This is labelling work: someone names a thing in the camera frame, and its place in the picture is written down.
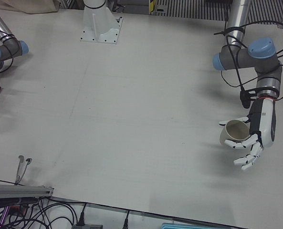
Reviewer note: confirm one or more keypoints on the white dexterous robot hand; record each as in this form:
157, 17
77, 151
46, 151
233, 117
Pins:
267, 124

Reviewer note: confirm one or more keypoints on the beige ceramic mug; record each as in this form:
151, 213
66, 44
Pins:
236, 130

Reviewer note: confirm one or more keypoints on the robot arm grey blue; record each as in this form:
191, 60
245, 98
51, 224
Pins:
241, 57
11, 45

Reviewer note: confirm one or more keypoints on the light blue plastic bin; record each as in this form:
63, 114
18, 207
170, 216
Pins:
179, 226

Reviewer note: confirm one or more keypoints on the yellow black striped marker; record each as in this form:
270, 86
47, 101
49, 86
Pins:
151, 5

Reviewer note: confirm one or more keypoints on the dark grey power box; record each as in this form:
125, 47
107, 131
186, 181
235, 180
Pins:
87, 226

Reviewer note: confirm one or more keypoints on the small metal clip tool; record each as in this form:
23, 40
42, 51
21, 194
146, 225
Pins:
18, 177

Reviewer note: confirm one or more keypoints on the aluminium extrusion profile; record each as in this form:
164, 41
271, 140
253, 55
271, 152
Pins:
17, 190

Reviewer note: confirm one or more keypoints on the beige cloth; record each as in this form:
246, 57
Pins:
24, 6

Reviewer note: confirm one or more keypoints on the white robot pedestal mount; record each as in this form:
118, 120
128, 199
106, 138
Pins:
100, 23

